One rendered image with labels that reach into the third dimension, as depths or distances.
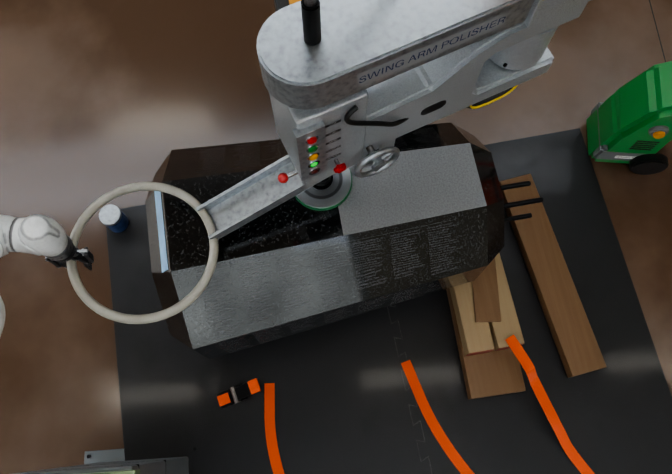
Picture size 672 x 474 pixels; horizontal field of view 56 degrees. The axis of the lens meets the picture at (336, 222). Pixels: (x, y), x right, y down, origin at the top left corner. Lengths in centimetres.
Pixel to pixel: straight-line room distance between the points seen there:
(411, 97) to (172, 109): 187
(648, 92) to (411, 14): 175
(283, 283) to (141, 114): 151
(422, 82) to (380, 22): 33
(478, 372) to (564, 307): 50
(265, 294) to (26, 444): 140
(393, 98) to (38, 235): 105
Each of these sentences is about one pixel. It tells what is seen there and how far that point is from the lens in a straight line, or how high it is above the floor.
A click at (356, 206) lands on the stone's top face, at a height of 82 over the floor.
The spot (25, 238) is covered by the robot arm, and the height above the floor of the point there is 124.
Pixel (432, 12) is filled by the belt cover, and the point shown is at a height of 169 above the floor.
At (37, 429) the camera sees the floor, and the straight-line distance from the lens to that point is 322.
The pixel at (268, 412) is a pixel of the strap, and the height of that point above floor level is 2.
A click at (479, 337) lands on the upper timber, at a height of 20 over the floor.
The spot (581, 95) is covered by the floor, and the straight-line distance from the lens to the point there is 360.
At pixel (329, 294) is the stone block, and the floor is 66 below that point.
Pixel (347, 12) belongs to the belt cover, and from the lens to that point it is 155.
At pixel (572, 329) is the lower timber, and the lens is 307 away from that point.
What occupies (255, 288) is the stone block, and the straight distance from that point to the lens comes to 228.
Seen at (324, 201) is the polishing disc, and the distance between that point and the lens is 222.
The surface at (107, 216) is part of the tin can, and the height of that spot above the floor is 14.
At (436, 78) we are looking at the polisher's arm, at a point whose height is 141.
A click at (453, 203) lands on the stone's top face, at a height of 82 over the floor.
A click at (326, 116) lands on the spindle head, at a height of 152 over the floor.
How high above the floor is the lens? 294
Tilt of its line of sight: 72 degrees down
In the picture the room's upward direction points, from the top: straight up
